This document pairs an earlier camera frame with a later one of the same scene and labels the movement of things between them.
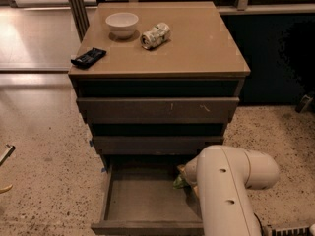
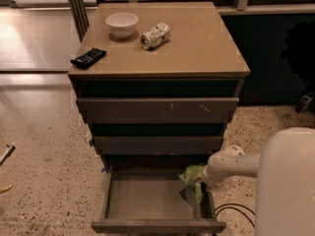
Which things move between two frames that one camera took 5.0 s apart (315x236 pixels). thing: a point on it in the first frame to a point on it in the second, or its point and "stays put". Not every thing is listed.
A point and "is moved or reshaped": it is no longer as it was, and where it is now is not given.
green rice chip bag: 178,183 is moved or reshaped
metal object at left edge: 7,154 stays put
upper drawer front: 158,110 stays put
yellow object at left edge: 6,189 stays put
